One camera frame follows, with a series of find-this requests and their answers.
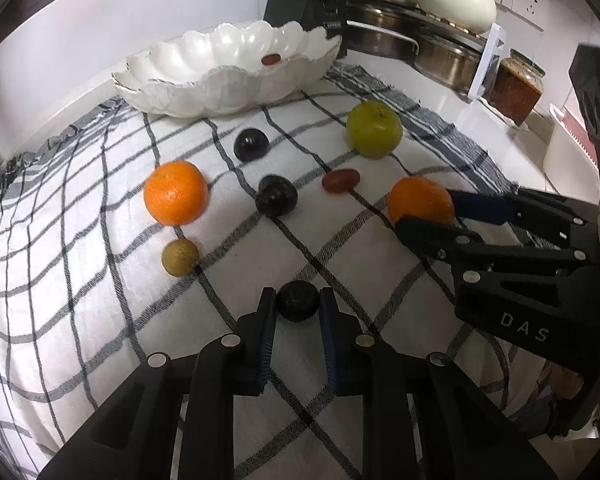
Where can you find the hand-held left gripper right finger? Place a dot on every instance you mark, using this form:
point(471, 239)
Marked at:
point(330, 340)

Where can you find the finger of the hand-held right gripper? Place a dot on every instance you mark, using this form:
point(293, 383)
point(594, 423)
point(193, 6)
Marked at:
point(480, 206)
point(430, 232)

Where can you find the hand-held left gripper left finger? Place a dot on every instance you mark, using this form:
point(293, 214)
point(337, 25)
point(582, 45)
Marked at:
point(267, 332)

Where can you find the orange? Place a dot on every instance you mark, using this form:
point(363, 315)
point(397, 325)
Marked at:
point(417, 200)
point(175, 192)

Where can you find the small black round fruit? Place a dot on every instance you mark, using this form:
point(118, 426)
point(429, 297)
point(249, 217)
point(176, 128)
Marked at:
point(297, 301)

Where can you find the red date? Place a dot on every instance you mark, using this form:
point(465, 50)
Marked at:
point(270, 59)
point(340, 180)

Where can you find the small green round fruit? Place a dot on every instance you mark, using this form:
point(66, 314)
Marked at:
point(180, 257)

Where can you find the green apple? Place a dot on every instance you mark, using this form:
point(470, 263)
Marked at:
point(374, 129)

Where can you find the dark purple plum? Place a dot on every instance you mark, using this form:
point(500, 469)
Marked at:
point(276, 195)
point(250, 144)

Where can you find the white scalloped ceramic bowl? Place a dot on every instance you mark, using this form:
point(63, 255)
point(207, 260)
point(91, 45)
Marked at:
point(205, 85)

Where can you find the person's right hand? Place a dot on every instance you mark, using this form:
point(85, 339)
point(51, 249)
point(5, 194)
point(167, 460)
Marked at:
point(569, 385)

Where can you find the white container pink lid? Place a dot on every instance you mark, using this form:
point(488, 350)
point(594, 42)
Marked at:
point(570, 150)

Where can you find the glass jar of sauce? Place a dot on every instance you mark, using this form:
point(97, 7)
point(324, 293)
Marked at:
point(517, 90)

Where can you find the white plastic stand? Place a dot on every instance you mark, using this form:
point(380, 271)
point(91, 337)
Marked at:
point(487, 65)

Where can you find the small steel pot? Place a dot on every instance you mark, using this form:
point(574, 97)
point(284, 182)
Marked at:
point(447, 62)

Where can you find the white checked cloth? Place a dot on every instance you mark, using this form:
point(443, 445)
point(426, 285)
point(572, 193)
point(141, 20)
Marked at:
point(105, 285)

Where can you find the wooden bead trivet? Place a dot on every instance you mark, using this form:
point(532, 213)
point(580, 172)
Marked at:
point(455, 24)

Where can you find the large steel pot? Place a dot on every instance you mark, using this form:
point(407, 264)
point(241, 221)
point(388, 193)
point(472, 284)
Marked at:
point(380, 30)

